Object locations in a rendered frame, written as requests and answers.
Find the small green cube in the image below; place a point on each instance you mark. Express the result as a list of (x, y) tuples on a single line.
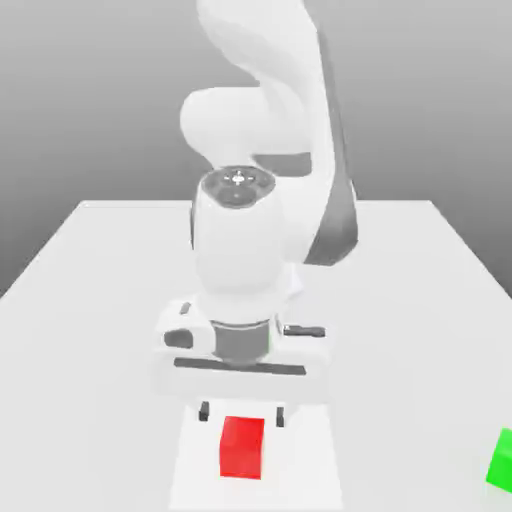
[(501, 464)]

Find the small red cube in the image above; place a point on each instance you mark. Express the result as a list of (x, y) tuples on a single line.
[(241, 448)]

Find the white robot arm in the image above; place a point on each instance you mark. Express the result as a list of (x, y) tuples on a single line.
[(240, 248)]

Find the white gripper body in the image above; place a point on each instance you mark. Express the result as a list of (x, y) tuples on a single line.
[(240, 384)]

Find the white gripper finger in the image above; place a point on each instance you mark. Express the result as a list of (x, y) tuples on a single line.
[(280, 416), (204, 412)]

